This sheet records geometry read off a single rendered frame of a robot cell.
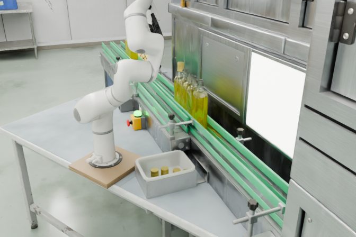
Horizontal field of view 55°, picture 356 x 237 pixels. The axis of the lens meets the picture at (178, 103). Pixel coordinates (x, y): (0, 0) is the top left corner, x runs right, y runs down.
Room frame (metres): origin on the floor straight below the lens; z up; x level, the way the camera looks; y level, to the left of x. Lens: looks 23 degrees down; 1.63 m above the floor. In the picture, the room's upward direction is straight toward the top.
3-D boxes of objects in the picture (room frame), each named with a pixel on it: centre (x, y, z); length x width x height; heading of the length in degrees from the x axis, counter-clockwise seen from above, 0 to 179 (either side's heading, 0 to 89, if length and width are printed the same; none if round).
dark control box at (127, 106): (2.01, 0.34, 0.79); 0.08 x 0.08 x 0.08; 22
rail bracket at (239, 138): (1.23, -0.27, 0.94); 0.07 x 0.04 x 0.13; 112
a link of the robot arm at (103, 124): (1.37, 0.35, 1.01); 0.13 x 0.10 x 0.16; 136
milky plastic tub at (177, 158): (1.23, 0.06, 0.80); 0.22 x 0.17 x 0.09; 112
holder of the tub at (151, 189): (1.24, 0.03, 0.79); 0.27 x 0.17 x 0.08; 112
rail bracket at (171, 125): (1.37, 0.01, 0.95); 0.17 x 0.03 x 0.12; 112
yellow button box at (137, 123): (1.75, 0.23, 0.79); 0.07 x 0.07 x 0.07; 22
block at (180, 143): (1.38, -0.01, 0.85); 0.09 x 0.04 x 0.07; 112
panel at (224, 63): (1.34, -0.29, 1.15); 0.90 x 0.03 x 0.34; 22
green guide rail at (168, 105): (2.24, 0.28, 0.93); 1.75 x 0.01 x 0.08; 22
